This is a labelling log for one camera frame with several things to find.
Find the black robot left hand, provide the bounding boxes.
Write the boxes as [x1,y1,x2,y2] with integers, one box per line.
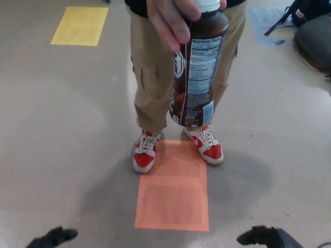
[25,226,79,248]

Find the person's bare hand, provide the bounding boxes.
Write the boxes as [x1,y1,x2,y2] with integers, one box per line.
[149,0,228,52]

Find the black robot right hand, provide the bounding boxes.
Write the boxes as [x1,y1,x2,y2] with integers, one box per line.
[236,225,304,248]

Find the brown protein shake bottle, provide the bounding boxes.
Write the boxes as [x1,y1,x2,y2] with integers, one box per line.
[168,0,230,128]

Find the person's left red white sneaker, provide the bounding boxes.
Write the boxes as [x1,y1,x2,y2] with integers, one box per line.
[183,125,224,165]

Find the person's red white sneaker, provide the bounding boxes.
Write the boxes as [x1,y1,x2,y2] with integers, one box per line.
[183,125,224,165]
[132,129,162,174]

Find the person's right red white sneaker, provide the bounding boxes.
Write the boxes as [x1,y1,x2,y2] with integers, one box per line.
[132,129,162,174]

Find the khaki cargo trousers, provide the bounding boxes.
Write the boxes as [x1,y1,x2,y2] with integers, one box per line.
[128,0,248,131]

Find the yellow paper sheet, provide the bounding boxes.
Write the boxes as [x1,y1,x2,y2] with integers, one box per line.
[50,7,110,47]

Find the blue paper sheet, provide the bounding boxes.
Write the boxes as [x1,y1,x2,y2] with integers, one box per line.
[248,7,297,46]

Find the orange paper sheet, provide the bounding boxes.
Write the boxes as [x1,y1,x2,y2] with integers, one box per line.
[134,139,210,232]

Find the black backpack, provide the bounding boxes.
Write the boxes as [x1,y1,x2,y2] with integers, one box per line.
[263,0,331,37]

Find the grey round cushion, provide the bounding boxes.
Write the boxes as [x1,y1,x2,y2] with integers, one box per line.
[292,14,331,70]

